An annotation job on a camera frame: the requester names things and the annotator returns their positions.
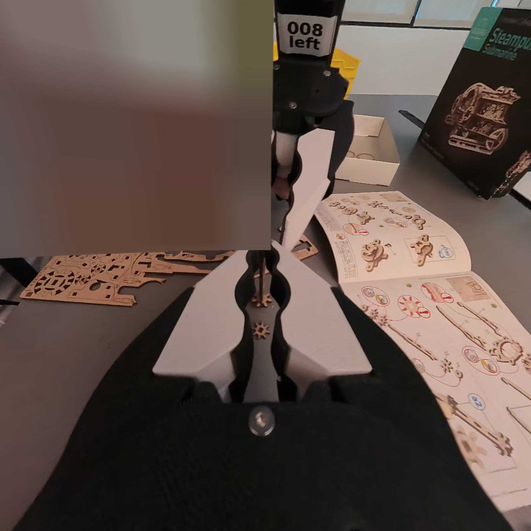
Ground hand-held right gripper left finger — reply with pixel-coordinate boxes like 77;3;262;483
152;249;254;403

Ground window with blinds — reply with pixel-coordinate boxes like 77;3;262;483
342;0;531;27

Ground small white cardboard box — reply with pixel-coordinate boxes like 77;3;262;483
336;114;401;186

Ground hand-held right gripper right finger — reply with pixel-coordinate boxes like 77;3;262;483
270;240;373;403

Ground laser-cut wooden parts sheet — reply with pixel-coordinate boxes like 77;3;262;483
20;250;237;306

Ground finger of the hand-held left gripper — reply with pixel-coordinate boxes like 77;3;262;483
279;129;336;251

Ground slotted wooden bar with gear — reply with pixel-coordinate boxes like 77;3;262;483
251;251;272;308

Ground printed instruction booklet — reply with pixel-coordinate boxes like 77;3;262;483
313;191;531;513

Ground black model kit box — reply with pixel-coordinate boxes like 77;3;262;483
417;6;531;200

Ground yellow plastic bin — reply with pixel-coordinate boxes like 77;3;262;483
332;47;362;100

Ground small wooden cutout frame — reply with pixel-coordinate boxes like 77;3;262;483
290;234;319;261

